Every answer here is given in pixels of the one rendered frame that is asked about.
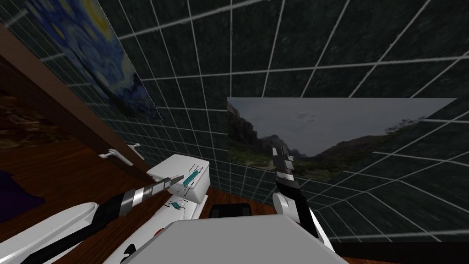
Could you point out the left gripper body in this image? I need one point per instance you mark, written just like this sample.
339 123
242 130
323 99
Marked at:
162 186

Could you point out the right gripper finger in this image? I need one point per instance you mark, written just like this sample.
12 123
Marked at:
280 151

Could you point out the mountain landscape picture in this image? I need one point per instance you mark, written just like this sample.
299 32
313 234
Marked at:
322 128

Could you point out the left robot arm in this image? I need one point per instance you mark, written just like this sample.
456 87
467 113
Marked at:
110 212

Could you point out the white toilet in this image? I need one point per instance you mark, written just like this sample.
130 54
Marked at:
183 172

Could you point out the blue starry night painting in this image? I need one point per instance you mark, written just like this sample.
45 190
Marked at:
99 55

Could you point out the white towel rail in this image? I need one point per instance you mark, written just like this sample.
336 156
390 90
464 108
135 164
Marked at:
117 156

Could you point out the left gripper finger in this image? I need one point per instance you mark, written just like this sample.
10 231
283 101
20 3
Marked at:
176 179

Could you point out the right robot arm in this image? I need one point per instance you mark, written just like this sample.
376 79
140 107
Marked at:
298 205

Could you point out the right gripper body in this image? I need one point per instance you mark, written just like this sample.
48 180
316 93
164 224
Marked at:
285 167

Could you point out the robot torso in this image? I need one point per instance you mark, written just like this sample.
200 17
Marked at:
238 242

